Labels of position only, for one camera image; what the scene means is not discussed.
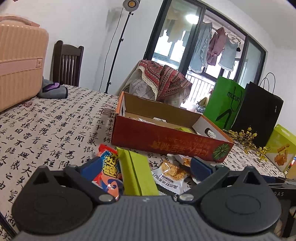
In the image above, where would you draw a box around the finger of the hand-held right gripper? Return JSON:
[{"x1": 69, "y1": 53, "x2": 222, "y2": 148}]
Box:
[
  {"x1": 266, "y1": 183, "x2": 296, "y2": 189},
  {"x1": 262, "y1": 175, "x2": 296, "y2": 184}
]

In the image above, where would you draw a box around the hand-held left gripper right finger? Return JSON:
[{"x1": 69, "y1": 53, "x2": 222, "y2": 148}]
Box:
[{"x1": 177, "y1": 156, "x2": 266, "y2": 205}]

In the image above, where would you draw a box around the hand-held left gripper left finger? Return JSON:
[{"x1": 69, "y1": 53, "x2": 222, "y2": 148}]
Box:
[{"x1": 32, "y1": 158, "x2": 115, "y2": 205}]

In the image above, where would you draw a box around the red snack packet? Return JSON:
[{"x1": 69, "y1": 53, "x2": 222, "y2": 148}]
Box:
[{"x1": 92, "y1": 144, "x2": 123, "y2": 195}]

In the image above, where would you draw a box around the pile of white snack packets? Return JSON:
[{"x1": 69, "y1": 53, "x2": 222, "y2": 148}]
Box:
[{"x1": 150, "y1": 154, "x2": 208, "y2": 197}]

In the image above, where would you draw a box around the green snack packet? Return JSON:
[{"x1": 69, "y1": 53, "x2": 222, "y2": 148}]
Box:
[
  {"x1": 174, "y1": 127, "x2": 197, "y2": 134},
  {"x1": 116, "y1": 147, "x2": 160, "y2": 196}
]

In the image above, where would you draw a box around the orange cardboard box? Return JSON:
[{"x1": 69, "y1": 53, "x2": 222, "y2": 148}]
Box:
[{"x1": 111, "y1": 91, "x2": 234, "y2": 163}]

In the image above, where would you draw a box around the light green snack carton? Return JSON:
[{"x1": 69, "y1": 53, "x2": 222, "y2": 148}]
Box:
[{"x1": 265, "y1": 124, "x2": 296, "y2": 173}]

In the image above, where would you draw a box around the yellow flower branch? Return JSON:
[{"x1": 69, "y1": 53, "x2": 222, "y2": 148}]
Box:
[{"x1": 228, "y1": 126, "x2": 271, "y2": 162}]

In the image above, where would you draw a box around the black paper bag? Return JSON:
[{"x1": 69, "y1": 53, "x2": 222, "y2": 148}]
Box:
[{"x1": 231, "y1": 72, "x2": 284, "y2": 149}]

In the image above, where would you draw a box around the green paper bag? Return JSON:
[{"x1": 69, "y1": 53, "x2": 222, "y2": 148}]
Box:
[{"x1": 203, "y1": 76, "x2": 245, "y2": 131}]

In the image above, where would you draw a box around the grey and purple cloth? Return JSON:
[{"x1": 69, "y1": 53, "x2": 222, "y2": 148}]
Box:
[{"x1": 38, "y1": 78, "x2": 68, "y2": 99}]

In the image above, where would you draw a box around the red patterned cloth covered chair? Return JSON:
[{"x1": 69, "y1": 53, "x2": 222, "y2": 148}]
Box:
[{"x1": 120, "y1": 60, "x2": 193, "y2": 108}]

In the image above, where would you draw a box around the dark wooden chair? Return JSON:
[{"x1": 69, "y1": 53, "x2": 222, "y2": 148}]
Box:
[{"x1": 50, "y1": 40, "x2": 84, "y2": 87}]

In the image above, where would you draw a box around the black framed glass door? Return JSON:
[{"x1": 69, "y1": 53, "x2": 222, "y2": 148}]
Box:
[{"x1": 143, "y1": 0, "x2": 267, "y2": 110}]

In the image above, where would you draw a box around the hanging light blue top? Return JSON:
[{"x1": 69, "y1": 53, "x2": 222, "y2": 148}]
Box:
[{"x1": 218, "y1": 36, "x2": 240, "y2": 71}]

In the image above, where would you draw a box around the hanging blue ruffled garment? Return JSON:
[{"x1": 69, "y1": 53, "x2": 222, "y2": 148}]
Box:
[{"x1": 188, "y1": 22, "x2": 213, "y2": 74}]

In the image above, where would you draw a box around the hanging pink garment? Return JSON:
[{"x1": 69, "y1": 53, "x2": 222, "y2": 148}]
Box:
[{"x1": 206, "y1": 27, "x2": 226, "y2": 66}]

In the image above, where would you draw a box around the pink ribbed carry case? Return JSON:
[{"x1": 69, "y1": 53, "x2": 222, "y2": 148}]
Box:
[{"x1": 0, "y1": 15, "x2": 49, "y2": 113}]

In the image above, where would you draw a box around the studio light on stand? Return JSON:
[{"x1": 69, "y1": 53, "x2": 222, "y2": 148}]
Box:
[{"x1": 104, "y1": 0, "x2": 141, "y2": 94}]

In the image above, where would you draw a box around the hanging cream garment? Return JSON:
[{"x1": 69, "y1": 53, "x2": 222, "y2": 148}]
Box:
[{"x1": 165, "y1": 17, "x2": 186, "y2": 44}]

